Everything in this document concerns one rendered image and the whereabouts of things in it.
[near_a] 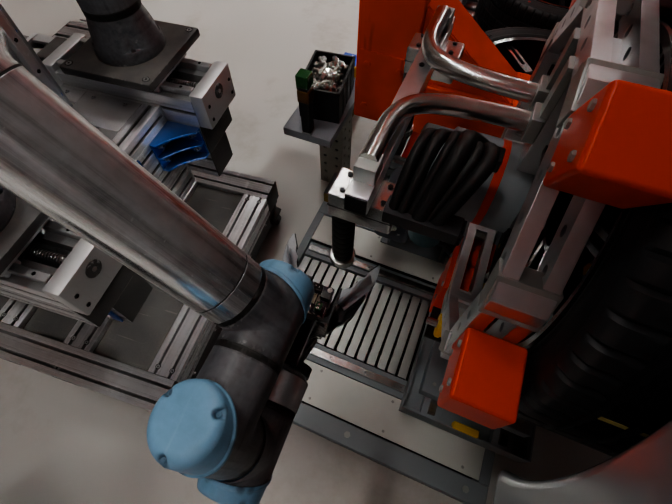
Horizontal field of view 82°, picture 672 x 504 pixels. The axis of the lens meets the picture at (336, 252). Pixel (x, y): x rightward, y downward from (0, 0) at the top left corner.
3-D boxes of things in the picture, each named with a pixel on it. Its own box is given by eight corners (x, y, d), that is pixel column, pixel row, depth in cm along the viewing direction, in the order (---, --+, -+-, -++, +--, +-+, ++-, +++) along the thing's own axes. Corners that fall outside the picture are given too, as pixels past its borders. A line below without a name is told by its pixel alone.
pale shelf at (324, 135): (330, 148, 126) (330, 141, 123) (283, 134, 129) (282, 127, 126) (375, 72, 146) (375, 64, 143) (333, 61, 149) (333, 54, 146)
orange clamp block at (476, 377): (507, 363, 52) (494, 431, 48) (450, 341, 53) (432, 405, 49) (530, 348, 46) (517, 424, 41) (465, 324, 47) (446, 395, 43)
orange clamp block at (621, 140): (624, 210, 35) (690, 203, 27) (536, 185, 37) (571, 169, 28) (655, 136, 35) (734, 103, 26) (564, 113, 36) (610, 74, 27)
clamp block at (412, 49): (451, 85, 68) (459, 57, 63) (402, 73, 69) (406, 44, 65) (458, 69, 70) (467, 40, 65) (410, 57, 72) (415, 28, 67)
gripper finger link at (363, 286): (397, 267, 55) (345, 300, 51) (389, 283, 60) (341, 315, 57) (384, 250, 56) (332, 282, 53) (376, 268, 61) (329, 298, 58)
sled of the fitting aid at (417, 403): (517, 463, 110) (532, 462, 102) (397, 411, 117) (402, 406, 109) (542, 311, 133) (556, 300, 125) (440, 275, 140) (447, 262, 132)
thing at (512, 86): (538, 119, 52) (582, 42, 43) (402, 83, 56) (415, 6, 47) (555, 47, 60) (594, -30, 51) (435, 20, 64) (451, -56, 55)
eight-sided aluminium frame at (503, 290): (452, 393, 72) (668, 241, 25) (418, 379, 74) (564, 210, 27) (505, 186, 98) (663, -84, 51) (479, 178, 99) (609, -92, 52)
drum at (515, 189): (515, 255, 64) (557, 203, 52) (393, 214, 68) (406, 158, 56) (528, 193, 71) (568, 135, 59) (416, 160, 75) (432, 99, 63)
